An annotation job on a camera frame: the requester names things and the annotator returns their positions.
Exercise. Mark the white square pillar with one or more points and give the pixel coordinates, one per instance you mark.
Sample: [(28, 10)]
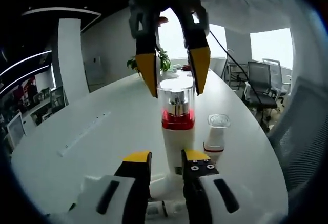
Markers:
[(71, 55)]

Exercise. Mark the clear plastic bag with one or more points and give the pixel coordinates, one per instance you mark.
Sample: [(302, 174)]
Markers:
[(174, 210)]

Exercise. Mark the white office chair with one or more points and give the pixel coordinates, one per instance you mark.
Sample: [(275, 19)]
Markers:
[(16, 129)]

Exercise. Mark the small red item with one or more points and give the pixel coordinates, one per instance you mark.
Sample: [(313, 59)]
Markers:
[(185, 67)]

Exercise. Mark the green potted plant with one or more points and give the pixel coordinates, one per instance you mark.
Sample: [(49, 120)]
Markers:
[(164, 60)]

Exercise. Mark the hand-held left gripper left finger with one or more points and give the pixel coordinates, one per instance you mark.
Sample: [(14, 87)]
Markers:
[(135, 178)]

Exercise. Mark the large white skincare bottle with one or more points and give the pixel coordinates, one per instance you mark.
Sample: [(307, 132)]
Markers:
[(176, 144)]

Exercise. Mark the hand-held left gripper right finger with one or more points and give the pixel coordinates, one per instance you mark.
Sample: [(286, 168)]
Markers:
[(200, 178)]

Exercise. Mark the small white skincare bottle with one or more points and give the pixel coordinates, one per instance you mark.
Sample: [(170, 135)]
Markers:
[(214, 139)]

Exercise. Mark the bright window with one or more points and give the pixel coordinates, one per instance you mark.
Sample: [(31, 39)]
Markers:
[(271, 47), (215, 42)]

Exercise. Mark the white power strip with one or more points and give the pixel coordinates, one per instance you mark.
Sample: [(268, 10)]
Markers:
[(82, 134)]

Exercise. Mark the person's right hand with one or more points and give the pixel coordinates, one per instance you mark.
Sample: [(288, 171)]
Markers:
[(163, 20)]

